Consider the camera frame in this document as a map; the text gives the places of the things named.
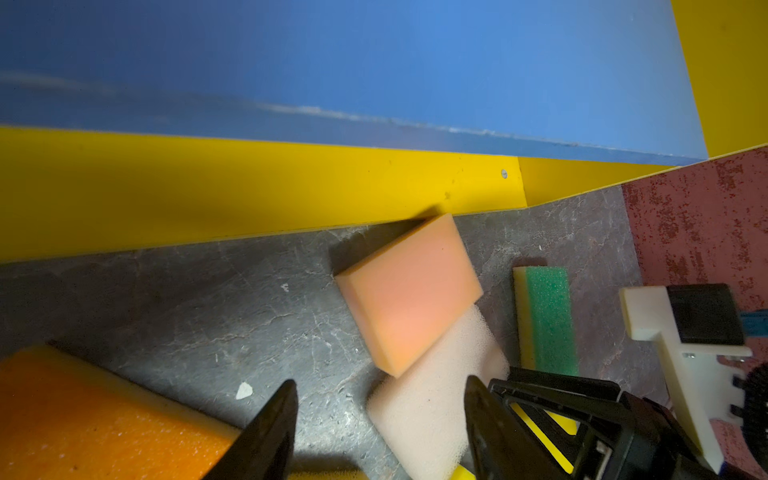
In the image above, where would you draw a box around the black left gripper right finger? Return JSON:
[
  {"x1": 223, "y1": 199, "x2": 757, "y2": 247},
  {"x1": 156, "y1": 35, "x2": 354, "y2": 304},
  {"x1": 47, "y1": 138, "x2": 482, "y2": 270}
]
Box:
[{"x1": 464, "y1": 368, "x2": 719, "y2": 479}]

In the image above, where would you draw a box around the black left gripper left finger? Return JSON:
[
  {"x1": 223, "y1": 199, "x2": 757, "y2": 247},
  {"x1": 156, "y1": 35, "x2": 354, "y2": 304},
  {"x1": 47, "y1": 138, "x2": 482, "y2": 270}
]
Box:
[{"x1": 203, "y1": 379, "x2": 299, "y2": 480}]

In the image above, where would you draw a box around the white sponge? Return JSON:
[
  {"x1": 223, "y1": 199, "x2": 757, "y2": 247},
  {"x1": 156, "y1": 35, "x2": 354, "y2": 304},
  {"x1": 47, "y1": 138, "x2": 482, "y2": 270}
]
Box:
[{"x1": 366, "y1": 306, "x2": 510, "y2": 479}]

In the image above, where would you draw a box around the peach orange sponge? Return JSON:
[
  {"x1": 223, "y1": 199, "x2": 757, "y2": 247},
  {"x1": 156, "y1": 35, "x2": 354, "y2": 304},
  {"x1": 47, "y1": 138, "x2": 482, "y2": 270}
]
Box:
[{"x1": 335, "y1": 214, "x2": 483, "y2": 378}]

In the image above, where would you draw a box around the yellow shelf with coloured boards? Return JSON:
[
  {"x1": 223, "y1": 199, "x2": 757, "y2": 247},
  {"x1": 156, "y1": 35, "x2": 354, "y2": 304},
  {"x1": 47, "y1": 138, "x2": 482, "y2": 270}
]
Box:
[{"x1": 1, "y1": 1, "x2": 767, "y2": 262}]

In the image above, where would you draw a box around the bright yellow square sponge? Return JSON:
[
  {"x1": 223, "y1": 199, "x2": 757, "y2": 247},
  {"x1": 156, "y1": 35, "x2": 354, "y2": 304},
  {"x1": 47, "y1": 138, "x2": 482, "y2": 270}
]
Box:
[{"x1": 511, "y1": 403, "x2": 580, "y2": 474}]

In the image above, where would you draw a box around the green yellow scouring sponge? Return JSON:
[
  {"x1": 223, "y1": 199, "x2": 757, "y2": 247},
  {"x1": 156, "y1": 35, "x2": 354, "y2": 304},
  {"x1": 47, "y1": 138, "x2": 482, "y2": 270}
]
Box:
[{"x1": 513, "y1": 266, "x2": 580, "y2": 376}]

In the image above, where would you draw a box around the orange sponge lower left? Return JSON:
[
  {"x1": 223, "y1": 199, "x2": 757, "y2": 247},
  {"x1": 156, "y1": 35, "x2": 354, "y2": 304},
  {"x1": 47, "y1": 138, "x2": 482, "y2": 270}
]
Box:
[{"x1": 1, "y1": 346, "x2": 240, "y2": 479}]

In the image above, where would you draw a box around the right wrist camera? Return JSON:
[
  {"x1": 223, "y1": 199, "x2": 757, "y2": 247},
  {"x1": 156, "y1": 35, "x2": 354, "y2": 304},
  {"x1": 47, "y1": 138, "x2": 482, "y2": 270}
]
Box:
[{"x1": 620, "y1": 284, "x2": 767, "y2": 471}]

